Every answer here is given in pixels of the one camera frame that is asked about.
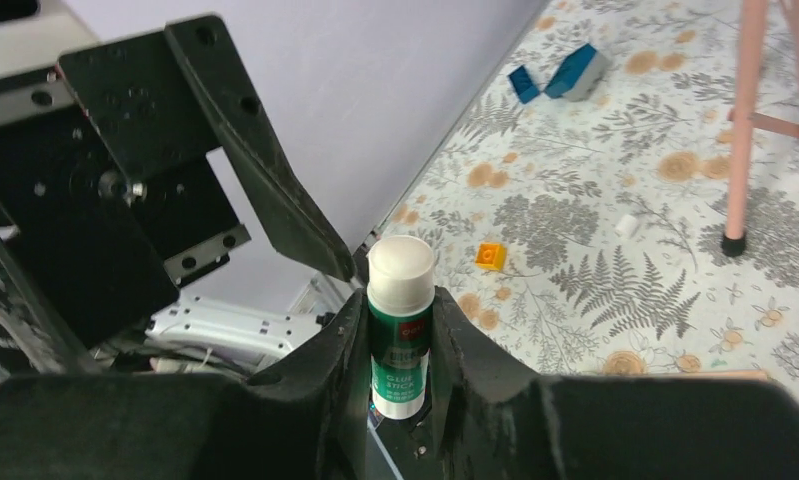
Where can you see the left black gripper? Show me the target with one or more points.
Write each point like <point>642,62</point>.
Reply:
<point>105,179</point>

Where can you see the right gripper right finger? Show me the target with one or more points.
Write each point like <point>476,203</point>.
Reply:
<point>496,418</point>

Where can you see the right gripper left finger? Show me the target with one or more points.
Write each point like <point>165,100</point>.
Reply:
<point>302,418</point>

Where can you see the green white glue stick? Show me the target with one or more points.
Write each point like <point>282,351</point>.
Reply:
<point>400,296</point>

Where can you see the pink perforated music stand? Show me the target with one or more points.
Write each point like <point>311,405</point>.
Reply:
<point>746,119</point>

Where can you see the tan paper envelope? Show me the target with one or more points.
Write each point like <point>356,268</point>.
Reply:
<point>741,375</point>

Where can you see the orange square toy brick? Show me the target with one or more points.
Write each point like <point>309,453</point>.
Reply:
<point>491,256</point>

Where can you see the floral patterned table mat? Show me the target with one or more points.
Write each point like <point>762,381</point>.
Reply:
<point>550,179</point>

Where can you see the small white glue cap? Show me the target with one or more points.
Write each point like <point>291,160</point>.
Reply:
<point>627,226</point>

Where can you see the small blue toy brick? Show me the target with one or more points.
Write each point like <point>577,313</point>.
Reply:
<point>523,85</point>

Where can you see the large blue toy brick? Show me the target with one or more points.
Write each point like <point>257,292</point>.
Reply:
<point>578,74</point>

